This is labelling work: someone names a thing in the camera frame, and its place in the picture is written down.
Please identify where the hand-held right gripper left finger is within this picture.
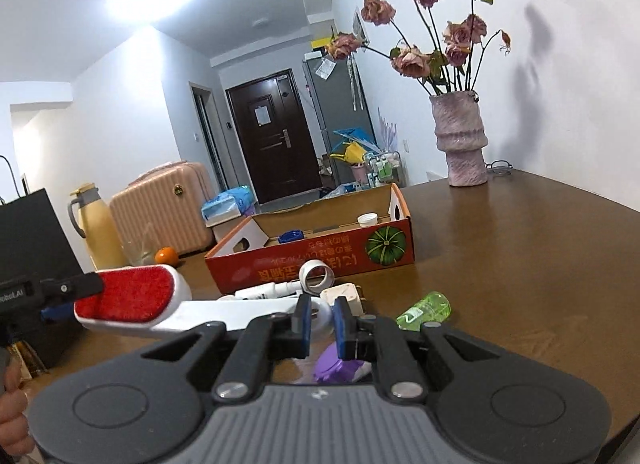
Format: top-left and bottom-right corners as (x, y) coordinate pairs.
(141, 294), (313, 402)

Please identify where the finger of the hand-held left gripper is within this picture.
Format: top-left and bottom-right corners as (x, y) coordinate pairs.
(40, 303), (77, 321)
(40, 273), (107, 301)

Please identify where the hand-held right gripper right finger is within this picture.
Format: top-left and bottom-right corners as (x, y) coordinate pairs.
(334, 295), (496, 402)

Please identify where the white power adapter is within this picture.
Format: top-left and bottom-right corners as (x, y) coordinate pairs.
(320, 283), (366, 317)

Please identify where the purple lid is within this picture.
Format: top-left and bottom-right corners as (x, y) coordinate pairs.
(314, 344), (373, 385)

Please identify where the white tape roll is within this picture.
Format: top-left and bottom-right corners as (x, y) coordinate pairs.
(299, 260), (335, 293)

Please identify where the white spray bottle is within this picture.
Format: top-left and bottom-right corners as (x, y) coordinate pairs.
(234, 280), (305, 301)

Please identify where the red and white lint brush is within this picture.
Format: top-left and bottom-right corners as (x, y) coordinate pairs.
(74, 264), (333, 342)

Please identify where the orange cardboard box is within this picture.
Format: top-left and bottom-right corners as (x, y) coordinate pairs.
(204, 183), (416, 295)

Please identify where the green plastic bottle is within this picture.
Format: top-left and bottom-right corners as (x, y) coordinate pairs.
(396, 291), (452, 332)

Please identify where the person's left hand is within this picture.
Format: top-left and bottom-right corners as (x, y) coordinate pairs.
(0, 356), (36, 464)

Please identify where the black paper bag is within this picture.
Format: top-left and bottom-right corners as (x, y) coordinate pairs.
(0, 188), (87, 370)

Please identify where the yellow thermos jug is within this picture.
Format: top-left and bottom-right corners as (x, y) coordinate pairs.
(68, 184), (128, 272)

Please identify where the pink suitcase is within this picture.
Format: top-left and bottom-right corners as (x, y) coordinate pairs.
(109, 160), (216, 256)

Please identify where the blue tissue pack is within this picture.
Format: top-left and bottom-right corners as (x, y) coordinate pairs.
(201, 185), (258, 225)

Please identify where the storage trolley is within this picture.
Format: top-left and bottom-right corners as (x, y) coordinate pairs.
(365, 149), (403, 190)

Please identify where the yellow watering can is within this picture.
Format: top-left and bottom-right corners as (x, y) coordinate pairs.
(330, 141), (367, 165)

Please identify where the dark brown door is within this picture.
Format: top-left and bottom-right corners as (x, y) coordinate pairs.
(225, 69), (323, 205)

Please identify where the blue folding rack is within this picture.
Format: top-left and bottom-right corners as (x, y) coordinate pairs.
(332, 128), (375, 146)

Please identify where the grey sliding door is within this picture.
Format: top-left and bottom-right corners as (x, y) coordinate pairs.
(189, 81), (227, 195)

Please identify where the grey refrigerator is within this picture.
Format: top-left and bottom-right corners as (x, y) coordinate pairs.
(302, 55), (376, 185)

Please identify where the pink ceramic vase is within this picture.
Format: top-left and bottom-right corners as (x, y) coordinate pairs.
(429, 90), (488, 187)

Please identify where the bunch of dried pink roses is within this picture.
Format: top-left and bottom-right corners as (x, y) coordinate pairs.
(325, 0), (512, 97)

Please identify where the yellow box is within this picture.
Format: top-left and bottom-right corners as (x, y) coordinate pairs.
(310, 29), (338, 52)

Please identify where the wall picture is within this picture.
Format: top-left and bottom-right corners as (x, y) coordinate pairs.
(352, 6), (371, 42)

